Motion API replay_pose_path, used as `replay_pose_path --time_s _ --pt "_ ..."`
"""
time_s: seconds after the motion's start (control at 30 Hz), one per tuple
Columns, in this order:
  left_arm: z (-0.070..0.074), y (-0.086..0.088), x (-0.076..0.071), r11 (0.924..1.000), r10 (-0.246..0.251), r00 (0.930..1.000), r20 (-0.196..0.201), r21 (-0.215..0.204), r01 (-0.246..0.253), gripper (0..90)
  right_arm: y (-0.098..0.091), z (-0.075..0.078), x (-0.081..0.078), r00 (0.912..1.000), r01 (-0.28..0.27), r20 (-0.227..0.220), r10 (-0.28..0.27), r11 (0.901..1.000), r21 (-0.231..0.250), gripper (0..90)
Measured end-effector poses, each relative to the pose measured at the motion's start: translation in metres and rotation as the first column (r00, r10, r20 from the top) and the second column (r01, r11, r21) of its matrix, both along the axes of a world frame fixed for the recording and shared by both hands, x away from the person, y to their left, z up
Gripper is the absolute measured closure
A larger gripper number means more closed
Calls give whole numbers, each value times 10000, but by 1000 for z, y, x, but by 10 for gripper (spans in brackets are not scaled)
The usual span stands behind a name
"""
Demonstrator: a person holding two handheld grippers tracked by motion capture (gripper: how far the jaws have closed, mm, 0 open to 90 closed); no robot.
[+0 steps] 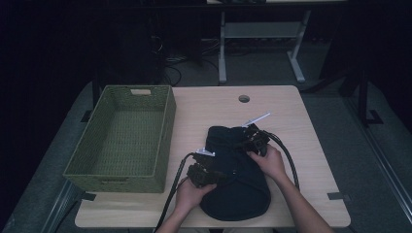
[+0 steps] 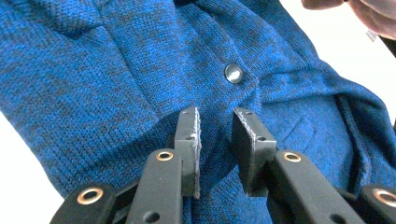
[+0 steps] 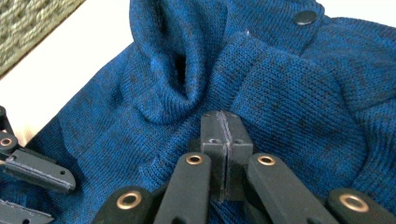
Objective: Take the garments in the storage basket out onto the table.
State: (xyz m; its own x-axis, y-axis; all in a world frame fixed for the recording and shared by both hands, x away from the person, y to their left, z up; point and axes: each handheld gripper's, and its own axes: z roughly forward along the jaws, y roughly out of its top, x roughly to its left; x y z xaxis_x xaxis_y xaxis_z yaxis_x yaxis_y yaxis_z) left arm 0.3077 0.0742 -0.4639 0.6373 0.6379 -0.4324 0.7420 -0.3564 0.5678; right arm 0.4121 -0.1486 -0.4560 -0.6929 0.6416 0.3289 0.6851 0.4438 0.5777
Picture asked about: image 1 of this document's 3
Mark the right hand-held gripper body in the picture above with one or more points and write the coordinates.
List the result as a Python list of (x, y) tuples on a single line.
[(257, 139)]

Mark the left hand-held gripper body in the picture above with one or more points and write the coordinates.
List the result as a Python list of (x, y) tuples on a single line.
[(202, 171)]

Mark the dark navy shirt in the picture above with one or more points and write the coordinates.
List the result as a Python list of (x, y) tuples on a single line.
[(236, 194)]

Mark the green woven basket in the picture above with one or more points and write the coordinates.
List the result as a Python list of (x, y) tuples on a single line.
[(97, 129)]

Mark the person's right hand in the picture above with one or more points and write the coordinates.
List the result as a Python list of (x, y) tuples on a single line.
[(272, 163)]

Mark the person's left hand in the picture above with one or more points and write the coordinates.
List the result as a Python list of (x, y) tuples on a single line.
[(189, 197)]

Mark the grey tape strip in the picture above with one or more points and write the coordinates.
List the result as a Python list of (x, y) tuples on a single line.
[(336, 196)]

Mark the black metal stand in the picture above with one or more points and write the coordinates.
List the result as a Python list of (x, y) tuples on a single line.
[(363, 97)]

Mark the black tape strip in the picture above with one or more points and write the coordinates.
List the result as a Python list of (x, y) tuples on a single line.
[(88, 196)]

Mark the white metal desk frame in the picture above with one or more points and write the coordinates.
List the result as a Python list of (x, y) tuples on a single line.
[(259, 29)]

